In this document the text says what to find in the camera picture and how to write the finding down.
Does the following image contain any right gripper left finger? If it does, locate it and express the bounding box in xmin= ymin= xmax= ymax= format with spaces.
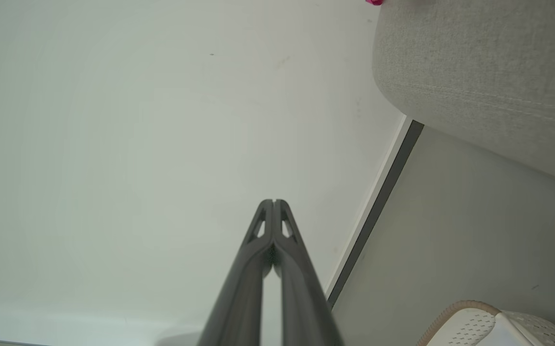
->
xmin=198 ymin=199 xmax=274 ymax=346

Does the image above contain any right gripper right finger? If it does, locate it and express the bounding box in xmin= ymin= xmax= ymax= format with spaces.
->
xmin=274 ymin=199 xmax=345 ymax=346

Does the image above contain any white laundry basket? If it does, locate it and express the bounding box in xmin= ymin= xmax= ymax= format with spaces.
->
xmin=416 ymin=300 xmax=555 ymax=346

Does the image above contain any white and black baseboard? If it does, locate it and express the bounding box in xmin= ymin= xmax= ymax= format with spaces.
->
xmin=325 ymin=115 xmax=425 ymax=309

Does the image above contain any grey fabric sofa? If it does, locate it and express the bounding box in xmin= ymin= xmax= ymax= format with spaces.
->
xmin=372 ymin=0 xmax=555 ymax=189

